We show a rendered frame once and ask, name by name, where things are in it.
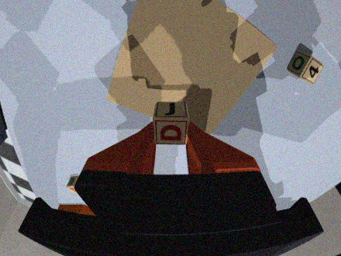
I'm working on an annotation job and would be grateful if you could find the orange digital multimeter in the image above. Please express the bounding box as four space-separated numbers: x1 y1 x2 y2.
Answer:
58 205 95 216

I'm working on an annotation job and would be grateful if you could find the tan letter block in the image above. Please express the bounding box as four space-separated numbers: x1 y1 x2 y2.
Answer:
288 50 324 85
153 102 190 145
67 176 78 193

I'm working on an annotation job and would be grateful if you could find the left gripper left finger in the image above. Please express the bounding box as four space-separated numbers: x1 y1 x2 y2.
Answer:
82 121 156 175

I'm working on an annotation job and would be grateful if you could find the tan camouflage-patterned mat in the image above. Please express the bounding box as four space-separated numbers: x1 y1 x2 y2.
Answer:
106 0 277 135

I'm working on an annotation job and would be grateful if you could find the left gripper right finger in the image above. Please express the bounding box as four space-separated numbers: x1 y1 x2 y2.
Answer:
186 121 261 174

